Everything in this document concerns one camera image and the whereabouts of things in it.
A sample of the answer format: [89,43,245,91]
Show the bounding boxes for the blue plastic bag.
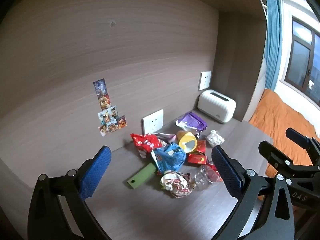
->
[151,143,187,175]

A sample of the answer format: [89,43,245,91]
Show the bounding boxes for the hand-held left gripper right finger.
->
[211,145,295,240]

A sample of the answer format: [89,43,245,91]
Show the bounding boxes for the purple plastic packet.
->
[175,112,209,138]

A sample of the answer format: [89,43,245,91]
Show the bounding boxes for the clear plastic wrapper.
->
[194,164,223,191]

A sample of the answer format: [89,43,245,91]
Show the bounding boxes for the red cardboard box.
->
[187,153,208,166]

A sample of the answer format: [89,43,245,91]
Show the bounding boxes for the white ribbed tissue box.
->
[197,89,237,124]

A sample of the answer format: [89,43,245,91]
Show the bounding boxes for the crumpled red white wrapper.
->
[160,170,197,198]

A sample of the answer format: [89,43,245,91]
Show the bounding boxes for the red yellow packet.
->
[192,139,207,155]

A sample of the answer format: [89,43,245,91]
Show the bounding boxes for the yellow tape roll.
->
[176,130,198,153]

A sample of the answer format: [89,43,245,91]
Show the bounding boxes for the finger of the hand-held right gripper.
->
[286,127,320,165]
[259,141,320,179]

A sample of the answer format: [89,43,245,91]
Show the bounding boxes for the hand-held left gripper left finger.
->
[27,145,113,240]

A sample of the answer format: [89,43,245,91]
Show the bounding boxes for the red snack bag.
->
[130,133,167,158]

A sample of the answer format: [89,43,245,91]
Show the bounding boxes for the cluster of picture stickers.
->
[93,78,127,137]

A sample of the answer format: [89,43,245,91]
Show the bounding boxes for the orange blanket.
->
[249,89,320,202]

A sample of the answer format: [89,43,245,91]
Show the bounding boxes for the crumpled white tissue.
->
[205,130,225,147]

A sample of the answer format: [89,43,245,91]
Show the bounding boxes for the silver crumpled wrapper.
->
[153,132,177,145]

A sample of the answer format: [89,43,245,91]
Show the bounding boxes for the dark framed window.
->
[285,15,320,98]

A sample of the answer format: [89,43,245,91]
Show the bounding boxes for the blue curtain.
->
[265,0,282,90]

